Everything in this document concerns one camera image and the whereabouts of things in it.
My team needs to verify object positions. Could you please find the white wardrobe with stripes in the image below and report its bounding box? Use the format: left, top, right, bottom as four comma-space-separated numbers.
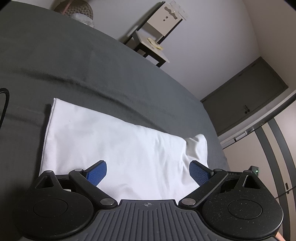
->
220, 92, 295, 240

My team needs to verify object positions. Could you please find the white plastic bag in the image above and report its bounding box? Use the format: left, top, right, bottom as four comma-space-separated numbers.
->
70, 13, 94, 28

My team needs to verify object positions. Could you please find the white wooden chair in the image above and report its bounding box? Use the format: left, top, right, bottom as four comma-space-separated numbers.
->
123, 1, 183, 68

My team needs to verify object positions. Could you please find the grey room door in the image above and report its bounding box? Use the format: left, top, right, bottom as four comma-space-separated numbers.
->
201, 57, 288, 136

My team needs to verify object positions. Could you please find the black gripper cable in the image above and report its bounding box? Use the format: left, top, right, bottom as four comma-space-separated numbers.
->
0, 87, 11, 130

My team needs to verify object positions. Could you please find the yellow cloth on chair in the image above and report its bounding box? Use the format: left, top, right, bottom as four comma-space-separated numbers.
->
147, 38, 163, 51

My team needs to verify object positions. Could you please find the white long-sleeve shirt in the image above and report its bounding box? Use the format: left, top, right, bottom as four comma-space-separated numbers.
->
40, 98, 208, 201

